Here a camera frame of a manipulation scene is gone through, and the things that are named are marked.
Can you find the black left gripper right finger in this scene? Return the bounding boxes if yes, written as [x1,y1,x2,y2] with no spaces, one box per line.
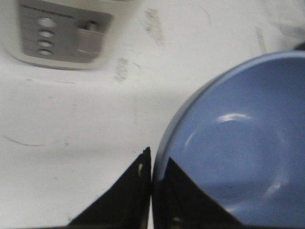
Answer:
[153,158,242,226]

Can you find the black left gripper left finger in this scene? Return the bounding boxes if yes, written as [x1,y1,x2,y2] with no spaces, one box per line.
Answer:
[69,147,152,226]

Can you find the blue plastic bowl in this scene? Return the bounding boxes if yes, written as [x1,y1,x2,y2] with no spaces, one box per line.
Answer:
[153,51,305,229]

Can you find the cream two-slot toaster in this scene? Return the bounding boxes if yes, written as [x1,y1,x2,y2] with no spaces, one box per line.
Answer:
[0,0,141,70]

